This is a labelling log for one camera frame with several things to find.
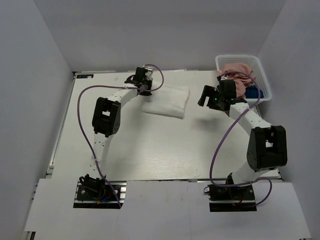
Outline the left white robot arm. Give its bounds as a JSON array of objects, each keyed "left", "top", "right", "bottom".
[{"left": 76, "top": 64, "right": 154, "bottom": 193}]

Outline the white plastic basket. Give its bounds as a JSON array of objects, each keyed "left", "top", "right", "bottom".
[{"left": 215, "top": 54, "right": 272, "bottom": 105}]

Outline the blue t shirt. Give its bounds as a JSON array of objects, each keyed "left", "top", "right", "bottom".
[{"left": 244, "top": 85, "right": 259, "bottom": 99}]

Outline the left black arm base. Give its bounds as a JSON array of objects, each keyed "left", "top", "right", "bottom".
[{"left": 73, "top": 174, "right": 127, "bottom": 210}]

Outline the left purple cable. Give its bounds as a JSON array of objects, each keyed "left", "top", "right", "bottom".
[{"left": 76, "top": 63, "right": 124, "bottom": 209}]

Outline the blue label sticker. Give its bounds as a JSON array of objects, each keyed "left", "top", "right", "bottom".
[{"left": 76, "top": 74, "right": 94, "bottom": 79}]

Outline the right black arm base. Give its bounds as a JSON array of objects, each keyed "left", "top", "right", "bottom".
[{"left": 203, "top": 184, "right": 257, "bottom": 213}]

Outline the pink t shirt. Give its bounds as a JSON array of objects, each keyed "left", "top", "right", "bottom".
[{"left": 217, "top": 62, "right": 256, "bottom": 99}]

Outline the white t shirt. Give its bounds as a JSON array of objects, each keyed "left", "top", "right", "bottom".
[{"left": 141, "top": 84, "right": 190, "bottom": 119}]

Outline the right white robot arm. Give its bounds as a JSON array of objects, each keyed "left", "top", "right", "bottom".
[{"left": 198, "top": 79, "right": 288, "bottom": 188}]

